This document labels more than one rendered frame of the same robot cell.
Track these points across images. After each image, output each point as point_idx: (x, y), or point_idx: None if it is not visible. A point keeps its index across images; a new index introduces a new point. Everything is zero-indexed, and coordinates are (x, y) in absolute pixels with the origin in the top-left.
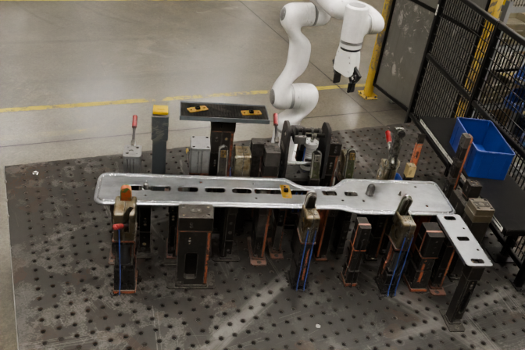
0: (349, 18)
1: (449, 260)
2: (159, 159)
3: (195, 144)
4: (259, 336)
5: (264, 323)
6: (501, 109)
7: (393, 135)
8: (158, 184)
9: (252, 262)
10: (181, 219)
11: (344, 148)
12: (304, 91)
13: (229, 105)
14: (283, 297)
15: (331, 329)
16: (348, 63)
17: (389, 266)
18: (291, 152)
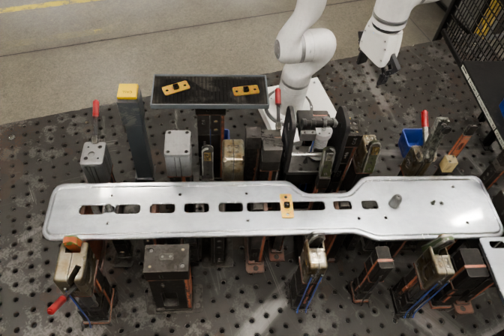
0: None
1: (486, 286)
2: (137, 142)
3: (170, 146)
4: None
5: None
6: None
7: (433, 127)
8: (125, 202)
9: (248, 269)
10: (146, 273)
11: (364, 83)
12: (318, 43)
13: (218, 78)
14: (281, 322)
15: None
16: (383, 49)
17: (410, 292)
18: (301, 105)
